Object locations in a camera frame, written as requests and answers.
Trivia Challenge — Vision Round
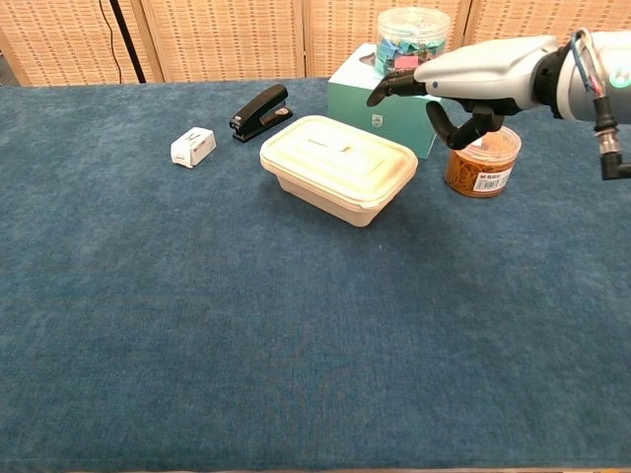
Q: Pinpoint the thin black hanging cable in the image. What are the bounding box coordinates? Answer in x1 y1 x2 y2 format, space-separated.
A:
98 0 124 85

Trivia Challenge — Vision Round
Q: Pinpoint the blue table cloth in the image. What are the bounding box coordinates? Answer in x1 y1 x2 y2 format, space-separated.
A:
0 72 631 469

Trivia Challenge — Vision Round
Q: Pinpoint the black tripod stand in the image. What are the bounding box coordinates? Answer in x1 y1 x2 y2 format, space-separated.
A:
108 0 148 84

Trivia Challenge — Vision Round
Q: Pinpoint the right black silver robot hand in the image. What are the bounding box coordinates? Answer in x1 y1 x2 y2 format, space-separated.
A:
366 34 561 151

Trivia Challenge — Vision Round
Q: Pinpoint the small white staple box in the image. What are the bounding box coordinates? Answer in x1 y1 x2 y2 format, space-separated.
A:
170 126 217 169

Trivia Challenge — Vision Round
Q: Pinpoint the bamboo folding screen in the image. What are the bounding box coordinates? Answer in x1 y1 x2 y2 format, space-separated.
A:
0 0 631 88

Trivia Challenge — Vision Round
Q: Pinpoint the black stapler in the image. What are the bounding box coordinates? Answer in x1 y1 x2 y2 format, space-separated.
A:
229 83 294 144

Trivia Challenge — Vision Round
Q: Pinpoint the cream lidded food container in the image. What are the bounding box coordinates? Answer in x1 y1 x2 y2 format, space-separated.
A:
259 114 419 229

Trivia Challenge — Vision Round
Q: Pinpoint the teal cardboard box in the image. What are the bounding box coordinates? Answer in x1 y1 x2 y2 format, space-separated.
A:
327 42 462 160

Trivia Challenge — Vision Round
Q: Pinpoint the clear jar of binder clips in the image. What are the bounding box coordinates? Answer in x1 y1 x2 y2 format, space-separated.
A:
373 7 453 75

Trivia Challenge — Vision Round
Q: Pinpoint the clear jar of rubber bands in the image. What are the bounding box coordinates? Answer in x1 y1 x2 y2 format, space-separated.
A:
444 125 523 200

